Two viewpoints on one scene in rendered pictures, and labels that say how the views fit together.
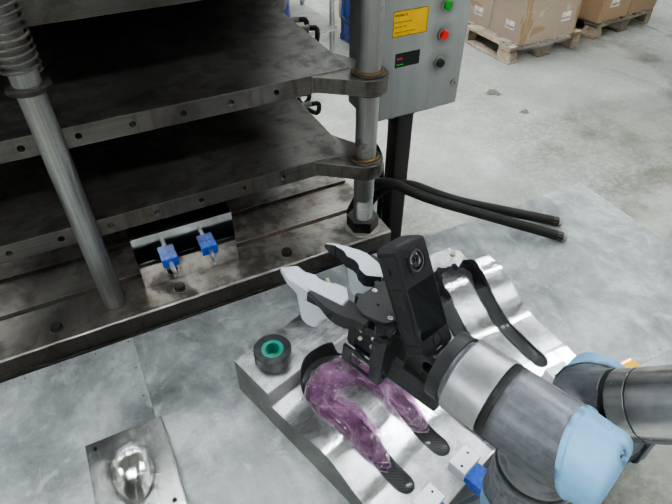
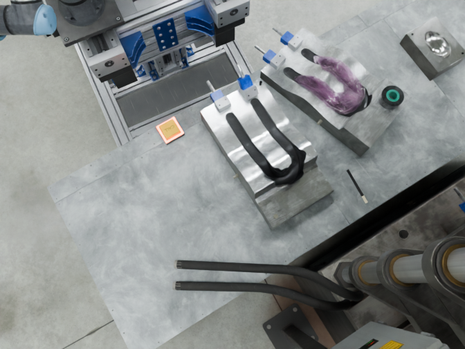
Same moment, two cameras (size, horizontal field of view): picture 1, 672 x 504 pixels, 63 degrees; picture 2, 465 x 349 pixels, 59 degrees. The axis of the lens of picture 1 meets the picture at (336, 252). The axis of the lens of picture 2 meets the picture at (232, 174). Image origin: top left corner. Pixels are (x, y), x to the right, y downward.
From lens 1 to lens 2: 1.46 m
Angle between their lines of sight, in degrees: 63
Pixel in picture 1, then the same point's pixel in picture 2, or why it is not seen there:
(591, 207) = (137, 316)
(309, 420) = (358, 73)
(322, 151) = not seen: hidden behind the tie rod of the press
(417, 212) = not seen: outside the picture
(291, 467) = not seen: hidden behind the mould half
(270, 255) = (415, 230)
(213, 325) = (433, 153)
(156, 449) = (432, 55)
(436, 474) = (290, 57)
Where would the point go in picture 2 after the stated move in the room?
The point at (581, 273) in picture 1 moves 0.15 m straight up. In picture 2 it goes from (171, 225) to (165, 218)
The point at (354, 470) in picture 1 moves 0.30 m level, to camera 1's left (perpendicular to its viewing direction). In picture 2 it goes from (331, 51) to (408, 46)
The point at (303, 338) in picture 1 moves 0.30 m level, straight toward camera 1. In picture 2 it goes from (375, 115) to (353, 42)
